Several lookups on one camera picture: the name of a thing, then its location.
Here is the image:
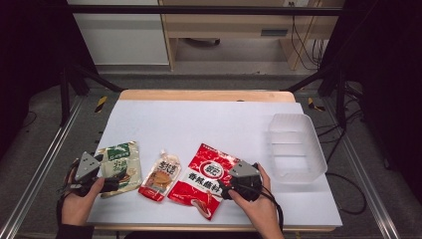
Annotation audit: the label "black curtain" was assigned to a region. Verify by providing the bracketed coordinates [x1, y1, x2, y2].
[319, 0, 422, 203]
[0, 0, 98, 158]

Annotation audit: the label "light wooden desk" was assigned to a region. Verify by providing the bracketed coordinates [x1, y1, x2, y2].
[158, 0, 346, 72]

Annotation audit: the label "white cabinet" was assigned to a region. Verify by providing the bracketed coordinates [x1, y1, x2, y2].
[67, 0, 170, 66]

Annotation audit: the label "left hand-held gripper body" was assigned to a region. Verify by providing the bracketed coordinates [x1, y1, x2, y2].
[69, 151, 107, 197]

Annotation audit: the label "black frame bar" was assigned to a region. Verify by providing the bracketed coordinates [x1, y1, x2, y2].
[66, 4, 344, 16]

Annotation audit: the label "black metal stand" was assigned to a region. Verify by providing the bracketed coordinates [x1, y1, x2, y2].
[284, 64, 348, 130]
[59, 63, 124, 127]

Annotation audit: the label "black floor cable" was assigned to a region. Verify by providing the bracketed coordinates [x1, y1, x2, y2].
[314, 109, 368, 216]

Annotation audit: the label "yellow and black tape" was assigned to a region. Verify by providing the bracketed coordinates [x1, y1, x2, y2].
[94, 96, 109, 115]
[306, 97, 326, 113]

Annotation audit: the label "aluminium rail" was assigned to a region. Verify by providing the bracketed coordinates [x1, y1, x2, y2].
[322, 98, 403, 239]
[0, 96, 85, 239]

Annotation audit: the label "wooden table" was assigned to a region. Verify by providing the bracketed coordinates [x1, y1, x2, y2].
[94, 89, 336, 233]

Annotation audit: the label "person's left hand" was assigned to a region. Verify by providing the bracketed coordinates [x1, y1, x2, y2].
[61, 159, 106, 227]

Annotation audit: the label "person's right hand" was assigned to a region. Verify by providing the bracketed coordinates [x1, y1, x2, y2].
[228, 162, 279, 231]

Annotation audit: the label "large red seasoning packet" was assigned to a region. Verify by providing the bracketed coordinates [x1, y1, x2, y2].
[167, 142, 243, 221]

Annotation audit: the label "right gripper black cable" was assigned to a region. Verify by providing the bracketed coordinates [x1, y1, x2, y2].
[260, 184, 286, 233]

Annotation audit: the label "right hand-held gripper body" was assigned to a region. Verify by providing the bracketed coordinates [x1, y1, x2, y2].
[228, 160, 264, 202]

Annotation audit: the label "white table mat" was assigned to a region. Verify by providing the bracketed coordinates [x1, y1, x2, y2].
[87, 100, 343, 228]

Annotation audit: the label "green and white snack packet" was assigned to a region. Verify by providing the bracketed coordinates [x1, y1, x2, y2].
[98, 140, 143, 199]

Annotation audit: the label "hanging black cables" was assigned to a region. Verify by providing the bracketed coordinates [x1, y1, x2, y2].
[289, 1, 325, 72]

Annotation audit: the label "translucent plastic container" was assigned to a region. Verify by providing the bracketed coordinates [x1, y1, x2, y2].
[268, 113, 328, 185]

